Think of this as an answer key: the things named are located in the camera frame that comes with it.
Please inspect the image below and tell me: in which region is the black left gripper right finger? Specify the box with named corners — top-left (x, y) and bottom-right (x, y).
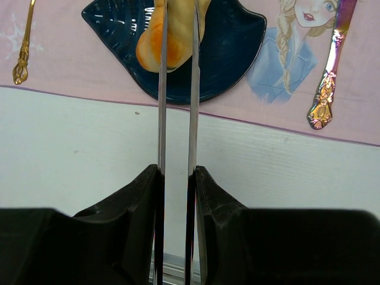
top-left (195, 166), bottom-right (379, 284)

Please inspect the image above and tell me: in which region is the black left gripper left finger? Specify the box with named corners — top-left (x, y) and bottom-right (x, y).
top-left (1, 164), bottom-right (157, 284)

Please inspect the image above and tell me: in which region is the gold fork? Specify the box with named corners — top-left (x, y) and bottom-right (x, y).
top-left (12, 0), bottom-right (35, 85)

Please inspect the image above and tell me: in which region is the aluminium table edge rail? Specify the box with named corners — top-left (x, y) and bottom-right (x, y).
top-left (163, 253), bottom-right (201, 285)

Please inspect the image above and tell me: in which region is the dark blue leaf plate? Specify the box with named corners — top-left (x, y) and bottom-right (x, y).
top-left (81, 0), bottom-right (267, 102)

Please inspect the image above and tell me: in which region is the purple iridescent knife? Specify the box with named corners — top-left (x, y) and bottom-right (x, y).
top-left (307, 0), bottom-right (357, 130)

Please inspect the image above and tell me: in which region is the pink printed placemat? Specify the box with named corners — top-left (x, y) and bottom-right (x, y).
top-left (0, 0), bottom-right (380, 147)

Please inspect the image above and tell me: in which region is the oblong orange bread roll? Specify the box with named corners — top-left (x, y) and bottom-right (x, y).
top-left (135, 0), bottom-right (195, 73)

